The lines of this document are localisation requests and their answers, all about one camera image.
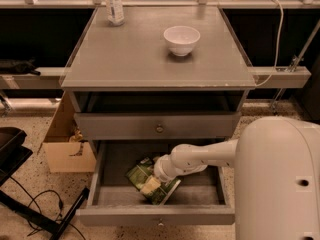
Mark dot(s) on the middle drawer knob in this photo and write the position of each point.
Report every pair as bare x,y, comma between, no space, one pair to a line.
160,222

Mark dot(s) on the grey drawer cabinet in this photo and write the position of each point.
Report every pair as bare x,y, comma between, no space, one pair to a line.
129,69

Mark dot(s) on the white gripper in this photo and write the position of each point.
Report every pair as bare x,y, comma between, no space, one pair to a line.
162,171

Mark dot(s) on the black object on shelf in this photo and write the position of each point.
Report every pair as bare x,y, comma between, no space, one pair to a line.
18,67

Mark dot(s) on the grey open middle drawer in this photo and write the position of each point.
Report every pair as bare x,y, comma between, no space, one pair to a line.
200,199

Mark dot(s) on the metal shelf rail frame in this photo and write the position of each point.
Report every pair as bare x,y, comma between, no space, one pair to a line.
57,26

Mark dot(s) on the black floor stand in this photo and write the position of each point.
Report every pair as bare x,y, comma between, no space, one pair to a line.
12,155

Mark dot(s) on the green jalapeno chip bag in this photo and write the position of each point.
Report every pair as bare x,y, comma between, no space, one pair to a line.
140,173

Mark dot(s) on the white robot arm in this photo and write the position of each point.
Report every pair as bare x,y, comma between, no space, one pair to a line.
276,163

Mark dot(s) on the white ceramic bowl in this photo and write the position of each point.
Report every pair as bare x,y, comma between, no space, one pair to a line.
181,40

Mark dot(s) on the clear plastic water bottle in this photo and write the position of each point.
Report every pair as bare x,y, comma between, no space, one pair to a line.
115,12

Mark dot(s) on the grey top drawer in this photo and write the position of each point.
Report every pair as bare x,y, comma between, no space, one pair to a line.
141,126

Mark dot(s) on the round top drawer knob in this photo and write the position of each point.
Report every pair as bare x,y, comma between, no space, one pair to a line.
159,128

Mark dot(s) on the open cardboard box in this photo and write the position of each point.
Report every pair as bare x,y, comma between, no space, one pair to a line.
65,148

